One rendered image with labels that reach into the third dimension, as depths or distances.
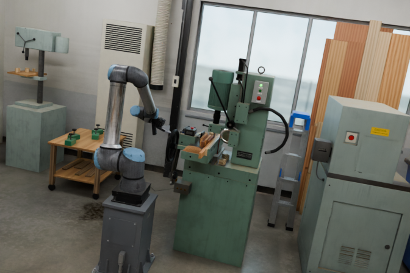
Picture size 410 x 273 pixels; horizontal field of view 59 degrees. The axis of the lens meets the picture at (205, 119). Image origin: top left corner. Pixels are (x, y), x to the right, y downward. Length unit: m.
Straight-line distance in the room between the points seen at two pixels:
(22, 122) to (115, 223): 2.20
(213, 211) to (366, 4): 2.72
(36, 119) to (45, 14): 1.36
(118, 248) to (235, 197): 0.93
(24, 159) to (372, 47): 4.02
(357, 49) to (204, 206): 2.38
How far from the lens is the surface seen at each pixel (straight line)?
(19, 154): 4.64
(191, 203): 2.95
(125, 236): 2.66
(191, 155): 2.68
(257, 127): 2.78
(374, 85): 4.28
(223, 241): 3.03
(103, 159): 2.57
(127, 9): 4.53
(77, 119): 4.89
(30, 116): 4.43
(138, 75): 2.53
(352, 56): 4.21
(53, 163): 3.97
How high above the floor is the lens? 1.72
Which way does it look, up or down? 12 degrees down
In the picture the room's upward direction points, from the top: 8 degrees clockwise
